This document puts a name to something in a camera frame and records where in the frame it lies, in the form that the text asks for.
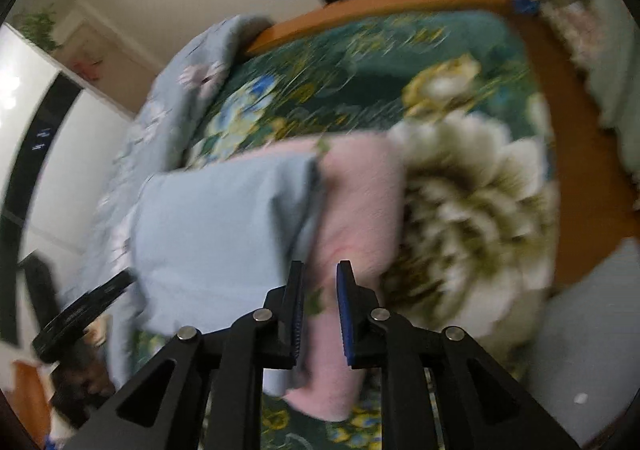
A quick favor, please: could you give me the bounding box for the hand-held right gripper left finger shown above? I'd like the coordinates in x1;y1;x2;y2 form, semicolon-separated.
62;260;306;450

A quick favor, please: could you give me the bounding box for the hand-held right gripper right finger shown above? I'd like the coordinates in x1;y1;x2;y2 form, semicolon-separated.
336;260;583;450

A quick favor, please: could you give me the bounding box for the pink garment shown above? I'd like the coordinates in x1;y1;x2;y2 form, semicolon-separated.
282;135;410;423

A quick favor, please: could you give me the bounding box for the light blue garment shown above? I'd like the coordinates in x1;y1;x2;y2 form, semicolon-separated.
107;150;327;398

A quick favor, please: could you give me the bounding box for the white wardrobe with black stripe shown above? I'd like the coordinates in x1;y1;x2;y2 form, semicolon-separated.
0;22;137;346

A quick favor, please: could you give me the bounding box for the teal floral bed sheet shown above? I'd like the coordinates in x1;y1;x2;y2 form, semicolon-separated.
130;10;562;450

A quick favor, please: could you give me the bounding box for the grey floral quilt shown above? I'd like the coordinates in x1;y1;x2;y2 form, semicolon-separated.
55;14;275;381

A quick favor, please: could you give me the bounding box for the green potted plant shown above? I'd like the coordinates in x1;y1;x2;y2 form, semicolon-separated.
12;5;65;53

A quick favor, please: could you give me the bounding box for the pale green cloth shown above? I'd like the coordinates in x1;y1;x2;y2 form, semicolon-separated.
582;0;640;131

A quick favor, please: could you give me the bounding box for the wooden bed frame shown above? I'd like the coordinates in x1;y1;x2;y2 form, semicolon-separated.
245;0;640;303

